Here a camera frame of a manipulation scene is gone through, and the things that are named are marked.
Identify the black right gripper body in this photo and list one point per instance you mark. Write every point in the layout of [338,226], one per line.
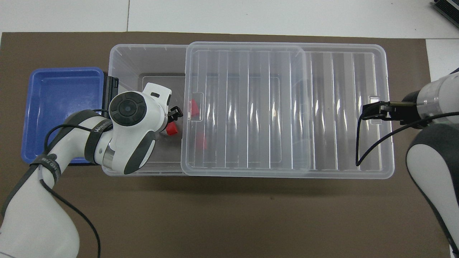
[410,111]

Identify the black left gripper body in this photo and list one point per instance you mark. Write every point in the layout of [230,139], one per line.
[175,114]

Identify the red plastic block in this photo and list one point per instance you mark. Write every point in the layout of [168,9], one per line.
[172,129]
[201,142]
[194,108]

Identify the clear ribbed plastic lid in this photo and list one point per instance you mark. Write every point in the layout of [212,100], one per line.
[322,107]

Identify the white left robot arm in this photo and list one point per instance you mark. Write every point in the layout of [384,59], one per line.
[36,222]

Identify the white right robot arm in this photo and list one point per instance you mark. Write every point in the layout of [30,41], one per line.
[434,165]

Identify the clear plastic storage box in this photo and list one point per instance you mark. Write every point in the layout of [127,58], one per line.
[143,57]

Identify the blue plastic tray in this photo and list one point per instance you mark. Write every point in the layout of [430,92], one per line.
[57,107]

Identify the black ribbed device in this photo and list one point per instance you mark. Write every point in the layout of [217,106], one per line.
[448,9]

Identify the brown table mat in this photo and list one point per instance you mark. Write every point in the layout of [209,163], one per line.
[229,222]

